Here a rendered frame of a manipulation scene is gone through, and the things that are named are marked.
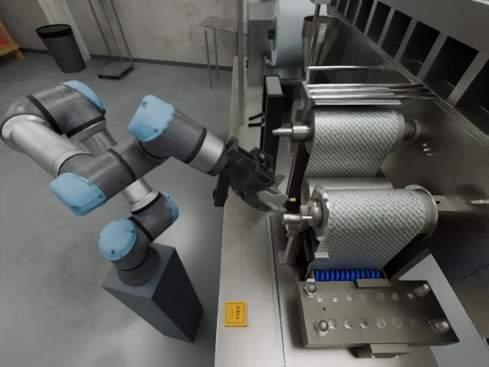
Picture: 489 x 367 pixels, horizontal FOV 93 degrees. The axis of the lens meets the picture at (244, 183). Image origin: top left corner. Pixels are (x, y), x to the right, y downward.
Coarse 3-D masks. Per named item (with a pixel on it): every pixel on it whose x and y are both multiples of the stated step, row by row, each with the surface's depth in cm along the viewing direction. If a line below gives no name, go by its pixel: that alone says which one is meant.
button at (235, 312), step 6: (228, 306) 76; (234, 306) 76; (240, 306) 76; (228, 312) 75; (234, 312) 75; (240, 312) 75; (228, 318) 74; (234, 318) 74; (240, 318) 74; (246, 318) 74; (228, 324) 73; (234, 324) 73; (240, 324) 73; (246, 324) 73
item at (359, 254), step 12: (336, 252) 65; (348, 252) 66; (360, 252) 66; (372, 252) 66; (384, 252) 66; (396, 252) 66; (312, 264) 71; (324, 264) 71; (336, 264) 72; (348, 264) 72; (360, 264) 72; (372, 264) 72; (384, 264) 72
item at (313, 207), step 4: (312, 200) 61; (316, 200) 61; (308, 204) 64; (312, 204) 60; (316, 204) 59; (320, 204) 59; (308, 208) 64; (312, 208) 60; (316, 208) 59; (320, 208) 59; (308, 212) 64; (312, 212) 60; (316, 212) 58; (320, 212) 58; (316, 216) 58; (320, 216) 58; (316, 220) 59; (320, 220) 59; (312, 224) 60; (316, 224) 60; (320, 224) 60
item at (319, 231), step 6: (318, 192) 61; (312, 198) 66; (318, 198) 61; (324, 204) 57; (426, 204) 57; (324, 210) 57; (426, 210) 57; (324, 216) 57; (426, 216) 57; (324, 222) 57; (426, 222) 57; (318, 228) 61
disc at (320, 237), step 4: (316, 188) 63; (320, 188) 60; (312, 192) 67; (320, 192) 60; (324, 192) 57; (312, 196) 67; (324, 196) 57; (324, 200) 57; (328, 204) 55; (328, 208) 55; (328, 212) 55; (328, 216) 55; (328, 220) 55; (328, 224) 55; (312, 228) 67; (324, 228) 57; (328, 228) 55; (324, 232) 57; (316, 236) 64; (320, 236) 60; (324, 236) 57; (320, 240) 60
